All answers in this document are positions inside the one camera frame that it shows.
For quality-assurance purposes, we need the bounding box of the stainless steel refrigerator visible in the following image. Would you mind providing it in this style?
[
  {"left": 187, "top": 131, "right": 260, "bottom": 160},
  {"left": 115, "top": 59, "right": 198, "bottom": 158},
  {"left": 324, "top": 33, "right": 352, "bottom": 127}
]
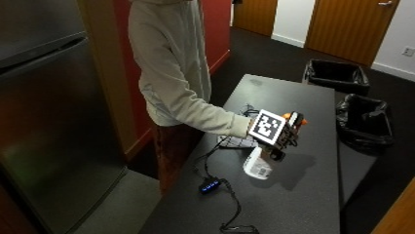
[{"left": 0, "top": 0, "right": 130, "bottom": 234}]

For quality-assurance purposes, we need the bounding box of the white spray bottle orange trigger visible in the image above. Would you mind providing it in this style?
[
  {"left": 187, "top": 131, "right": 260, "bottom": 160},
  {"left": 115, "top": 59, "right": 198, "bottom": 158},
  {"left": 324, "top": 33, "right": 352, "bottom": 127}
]
[{"left": 240, "top": 111, "right": 308, "bottom": 180}]

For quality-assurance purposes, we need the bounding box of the white cube with black markers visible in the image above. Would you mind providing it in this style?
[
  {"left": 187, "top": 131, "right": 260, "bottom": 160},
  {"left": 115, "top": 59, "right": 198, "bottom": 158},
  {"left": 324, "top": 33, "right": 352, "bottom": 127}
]
[{"left": 247, "top": 108, "right": 287, "bottom": 146}]

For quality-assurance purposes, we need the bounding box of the black bin with liner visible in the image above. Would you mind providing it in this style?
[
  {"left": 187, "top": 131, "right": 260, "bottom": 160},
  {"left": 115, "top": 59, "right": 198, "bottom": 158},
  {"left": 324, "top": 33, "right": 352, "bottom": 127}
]
[
  {"left": 300, "top": 58, "right": 371, "bottom": 98},
  {"left": 335, "top": 93, "right": 395, "bottom": 154}
]

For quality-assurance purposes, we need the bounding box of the black cable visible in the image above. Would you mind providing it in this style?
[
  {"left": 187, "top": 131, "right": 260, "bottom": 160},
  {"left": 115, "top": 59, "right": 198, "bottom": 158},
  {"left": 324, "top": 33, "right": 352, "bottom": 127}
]
[
  {"left": 218, "top": 177, "right": 262, "bottom": 234},
  {"left": 191, "top": 136, "right": 232, "bottom": 180}
]

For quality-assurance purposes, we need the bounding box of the black hub with blue lights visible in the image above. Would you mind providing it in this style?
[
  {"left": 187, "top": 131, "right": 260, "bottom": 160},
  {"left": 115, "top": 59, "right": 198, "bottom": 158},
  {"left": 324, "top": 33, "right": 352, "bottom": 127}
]
[{"left": 196, "top": 176, "right": 223, "bottom": 196}]

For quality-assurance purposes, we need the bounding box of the wooden furniture corner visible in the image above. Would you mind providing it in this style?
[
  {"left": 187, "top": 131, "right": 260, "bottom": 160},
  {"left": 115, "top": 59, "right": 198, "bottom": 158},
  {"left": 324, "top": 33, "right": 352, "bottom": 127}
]
[{"left": 369, "top": 177, "right": 415, "bottom": 234}]

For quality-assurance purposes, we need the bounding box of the checked cloth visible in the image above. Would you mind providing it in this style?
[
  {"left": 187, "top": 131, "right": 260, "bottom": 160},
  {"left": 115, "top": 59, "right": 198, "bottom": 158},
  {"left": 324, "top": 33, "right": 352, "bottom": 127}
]
[{"left": 216, "top": 103, "right": 262, "bottom": 149}]

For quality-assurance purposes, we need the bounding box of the wooden side panel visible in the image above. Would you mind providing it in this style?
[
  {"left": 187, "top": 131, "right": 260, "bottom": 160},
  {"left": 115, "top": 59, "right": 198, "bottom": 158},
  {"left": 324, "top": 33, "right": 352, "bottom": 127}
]
[{"left": 77, "top": 0, "right": 139, "bottom": 161}]

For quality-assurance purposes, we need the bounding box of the person in beige hoodie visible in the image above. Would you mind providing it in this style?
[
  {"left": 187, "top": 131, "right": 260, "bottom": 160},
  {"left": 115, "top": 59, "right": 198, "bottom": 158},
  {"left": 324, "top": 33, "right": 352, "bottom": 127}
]
[{"left": 127, "top": 0, "right": 252, "bottom": 196}]

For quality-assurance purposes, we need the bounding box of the wooden door with handle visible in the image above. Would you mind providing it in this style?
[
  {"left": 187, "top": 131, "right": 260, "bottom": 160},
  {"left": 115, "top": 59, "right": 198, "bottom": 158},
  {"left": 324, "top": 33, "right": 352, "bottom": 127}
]
[{"left": 303, "top": 0, "right": 401, "bottom": 68}]

